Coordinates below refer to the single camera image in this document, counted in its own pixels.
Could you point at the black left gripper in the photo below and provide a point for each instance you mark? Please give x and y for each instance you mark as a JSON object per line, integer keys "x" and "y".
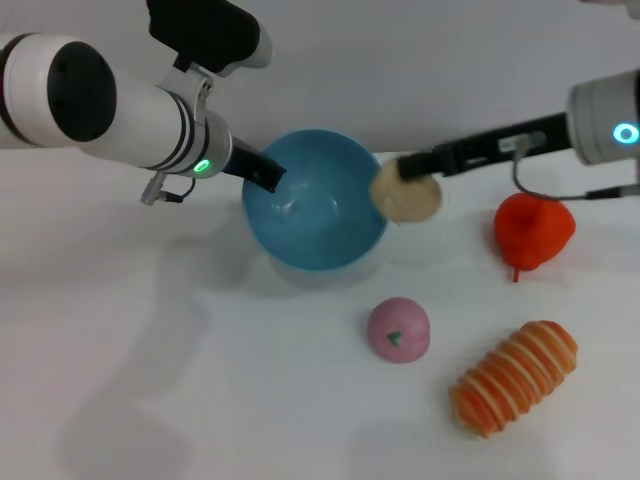
{"x": 242, "y": 162}

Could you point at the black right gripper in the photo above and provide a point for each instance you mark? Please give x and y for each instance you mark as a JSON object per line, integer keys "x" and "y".
{"x": 505, "y": 142}

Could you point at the beige egg yolk pastry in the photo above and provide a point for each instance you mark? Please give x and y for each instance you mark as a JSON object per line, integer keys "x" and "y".
{"x": 407, "y": 200}

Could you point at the blue plastic bowl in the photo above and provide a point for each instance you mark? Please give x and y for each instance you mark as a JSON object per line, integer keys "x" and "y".
{"x": 312, "y": 210}

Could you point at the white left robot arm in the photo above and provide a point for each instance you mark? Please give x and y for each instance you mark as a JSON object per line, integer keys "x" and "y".
{"x": 115, "y": 115}

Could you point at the red toy pear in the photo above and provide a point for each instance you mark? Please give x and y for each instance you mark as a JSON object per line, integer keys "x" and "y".
{"x": 534, "y": 227}

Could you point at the pink bun with green leaf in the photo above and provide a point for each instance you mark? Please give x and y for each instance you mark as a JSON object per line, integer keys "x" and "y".
{"x": 398, "y": 331}

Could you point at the orange striped bread loaf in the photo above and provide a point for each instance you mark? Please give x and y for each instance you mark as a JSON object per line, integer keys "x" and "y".
{"x": 515, "y": 380}

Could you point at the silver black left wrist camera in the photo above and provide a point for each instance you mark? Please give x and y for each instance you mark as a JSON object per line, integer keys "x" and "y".
{"x": 215, "y": 30}

